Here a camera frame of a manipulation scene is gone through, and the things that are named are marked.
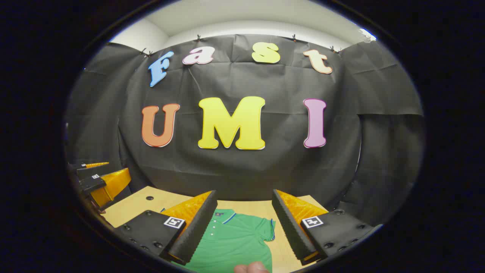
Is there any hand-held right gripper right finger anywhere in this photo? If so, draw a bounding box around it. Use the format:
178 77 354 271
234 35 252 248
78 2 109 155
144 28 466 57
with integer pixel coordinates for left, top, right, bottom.
271 189 375 266

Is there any green T-shirt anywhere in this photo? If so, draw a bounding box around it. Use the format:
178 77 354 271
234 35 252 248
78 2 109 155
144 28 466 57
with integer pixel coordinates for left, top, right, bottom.
161 207 276 273

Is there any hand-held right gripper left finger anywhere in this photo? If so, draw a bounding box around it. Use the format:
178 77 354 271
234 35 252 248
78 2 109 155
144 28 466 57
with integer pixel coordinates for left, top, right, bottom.
114 190 218 266

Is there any black backdrop cloth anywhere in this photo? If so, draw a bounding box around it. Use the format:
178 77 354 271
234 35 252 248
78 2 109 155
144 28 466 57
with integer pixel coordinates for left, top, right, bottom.
65 34 425 228

